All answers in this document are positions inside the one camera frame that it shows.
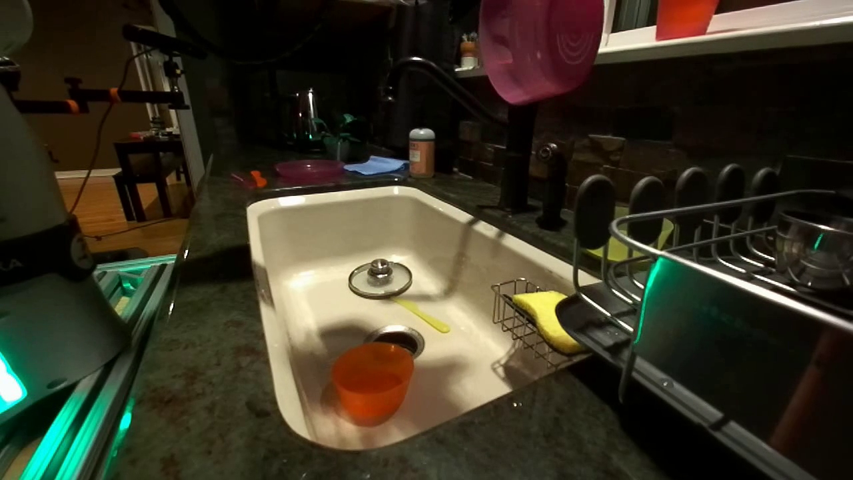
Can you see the pink plastic bowl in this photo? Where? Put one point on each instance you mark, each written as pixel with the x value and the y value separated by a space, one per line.
pixel 543 42

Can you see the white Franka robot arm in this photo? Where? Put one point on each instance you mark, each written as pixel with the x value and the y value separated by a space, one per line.
pixel 28 176

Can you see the blue dish cloth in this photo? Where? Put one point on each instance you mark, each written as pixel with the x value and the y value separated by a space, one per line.
pixel 373 166

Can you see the magenta plastic bowl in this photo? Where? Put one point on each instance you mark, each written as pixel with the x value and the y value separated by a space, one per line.
pixel 307 172

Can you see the yellow-green plastic bowl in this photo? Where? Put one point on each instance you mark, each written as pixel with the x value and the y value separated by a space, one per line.
pixel 623 252

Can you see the metal sink drain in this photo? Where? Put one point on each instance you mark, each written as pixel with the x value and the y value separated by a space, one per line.
pixel 380 280
pixel 395 337

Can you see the white kitchen sink basin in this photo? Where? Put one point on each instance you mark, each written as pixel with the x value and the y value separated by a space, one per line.
pixel 303 248

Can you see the black curved faucet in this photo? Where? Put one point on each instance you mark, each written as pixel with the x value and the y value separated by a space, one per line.
pixel 521 149

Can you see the yellow sponge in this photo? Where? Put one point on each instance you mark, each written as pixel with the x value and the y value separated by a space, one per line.
pixel 544 314

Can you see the orange plastic cup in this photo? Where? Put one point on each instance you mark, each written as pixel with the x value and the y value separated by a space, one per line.
pixel 687 17
pixel 373 382

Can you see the small orange object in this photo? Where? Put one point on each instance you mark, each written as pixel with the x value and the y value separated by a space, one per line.
pixel 257 178

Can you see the dark wooden stool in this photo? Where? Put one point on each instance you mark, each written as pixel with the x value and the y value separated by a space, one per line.
pixel 143 169

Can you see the shiny metal pot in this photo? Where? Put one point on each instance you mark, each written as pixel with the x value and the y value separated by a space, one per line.
pixel 813 248

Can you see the black camera stand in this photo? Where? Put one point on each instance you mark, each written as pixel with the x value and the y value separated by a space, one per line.
pixel 133 93

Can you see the aluminium frame with green light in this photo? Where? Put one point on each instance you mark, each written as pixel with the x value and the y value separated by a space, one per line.
pixel 88 417

